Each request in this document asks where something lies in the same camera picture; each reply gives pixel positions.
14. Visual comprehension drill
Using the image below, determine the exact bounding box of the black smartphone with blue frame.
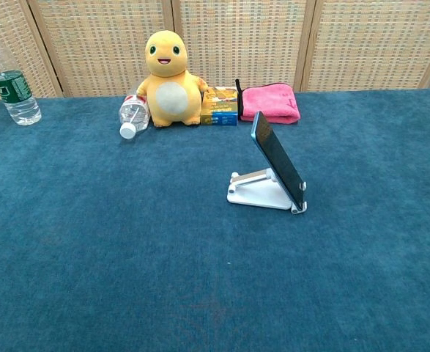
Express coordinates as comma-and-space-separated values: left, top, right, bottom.
251, 111, 307, 213

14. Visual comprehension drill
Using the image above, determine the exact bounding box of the white folding phone stand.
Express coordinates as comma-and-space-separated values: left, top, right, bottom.
226, 167, 308, 216

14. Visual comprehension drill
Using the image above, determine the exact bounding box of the yellow and blue carton box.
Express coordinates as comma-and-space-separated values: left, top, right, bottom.
200, 87, 239, 127

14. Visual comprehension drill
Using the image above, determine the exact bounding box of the yellow dinosaur plush toy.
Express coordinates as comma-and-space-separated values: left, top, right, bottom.
136, 30, 210, 128

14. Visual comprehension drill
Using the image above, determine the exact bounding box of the folded pink towel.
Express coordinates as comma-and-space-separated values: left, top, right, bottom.
235, 78, 301, 125

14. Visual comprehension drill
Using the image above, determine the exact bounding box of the clear bottle with red label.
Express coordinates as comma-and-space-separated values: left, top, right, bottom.
119, 89, 150, 140

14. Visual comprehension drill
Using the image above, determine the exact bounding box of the blue carpet table mat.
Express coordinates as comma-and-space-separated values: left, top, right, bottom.
0, 87, 430, 352

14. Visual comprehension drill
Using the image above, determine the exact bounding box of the woven rattan folding screen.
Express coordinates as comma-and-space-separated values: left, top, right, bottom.
0, 0, 430, 102

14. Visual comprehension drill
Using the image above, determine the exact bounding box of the clear bottle with green label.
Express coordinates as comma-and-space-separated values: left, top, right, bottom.
0, 21, 42, 126

